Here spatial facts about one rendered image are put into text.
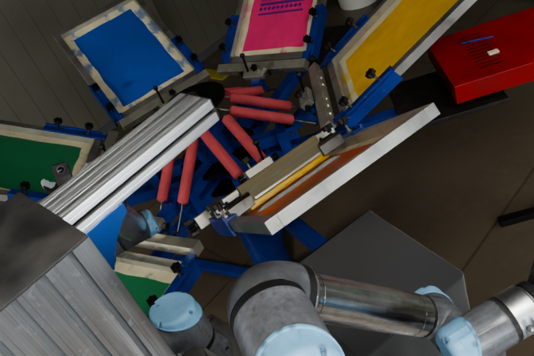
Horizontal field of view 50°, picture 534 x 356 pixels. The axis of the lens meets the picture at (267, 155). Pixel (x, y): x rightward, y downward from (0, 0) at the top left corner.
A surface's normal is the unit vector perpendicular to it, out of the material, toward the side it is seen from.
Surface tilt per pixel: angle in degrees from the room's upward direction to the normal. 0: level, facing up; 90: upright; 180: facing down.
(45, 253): 0
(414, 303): 53
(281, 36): 32
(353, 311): 78
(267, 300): 5
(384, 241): 0
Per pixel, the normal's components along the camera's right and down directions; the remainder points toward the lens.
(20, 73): 0.69, 0.20
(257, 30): -0.52, -0.31
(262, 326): -0.55, -0.62
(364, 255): -0.33, -0.77
